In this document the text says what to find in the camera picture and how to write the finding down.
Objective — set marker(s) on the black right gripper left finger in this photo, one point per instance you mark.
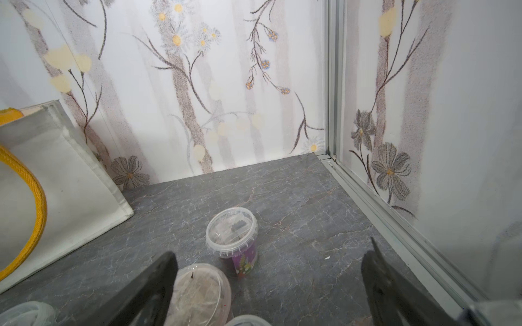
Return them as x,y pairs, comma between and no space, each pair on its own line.
145,300

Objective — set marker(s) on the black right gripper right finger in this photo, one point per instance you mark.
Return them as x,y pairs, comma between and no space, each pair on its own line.
392,299

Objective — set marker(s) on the purple label seed jar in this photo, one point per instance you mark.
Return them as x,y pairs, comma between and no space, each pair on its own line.
231,236

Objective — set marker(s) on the white canvas tote bag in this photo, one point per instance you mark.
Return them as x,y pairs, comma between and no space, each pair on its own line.
82,200

